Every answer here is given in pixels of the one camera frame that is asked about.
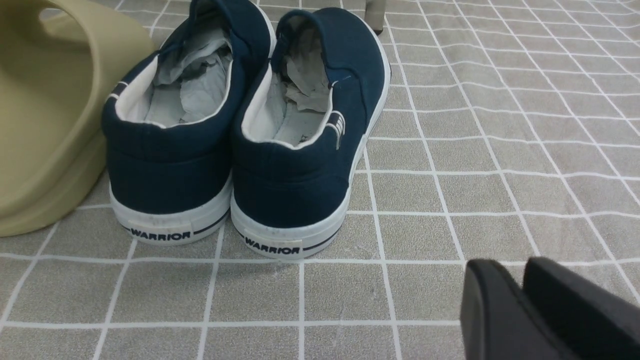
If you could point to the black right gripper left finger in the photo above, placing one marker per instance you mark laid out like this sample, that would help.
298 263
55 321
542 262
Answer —
499 322

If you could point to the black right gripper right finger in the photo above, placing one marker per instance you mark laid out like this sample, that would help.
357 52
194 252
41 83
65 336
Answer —
592 322

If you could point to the navy slip-on shoe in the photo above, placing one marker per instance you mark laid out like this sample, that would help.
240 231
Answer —
301 130
167 123

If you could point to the silver metal shoe rack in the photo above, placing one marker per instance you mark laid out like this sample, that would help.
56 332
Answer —
375 12

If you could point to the grey checkered floor mat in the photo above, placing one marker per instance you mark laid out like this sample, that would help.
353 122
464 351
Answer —
511 130

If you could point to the right olive foam slipper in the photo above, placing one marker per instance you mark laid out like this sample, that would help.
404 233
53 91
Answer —
60 60

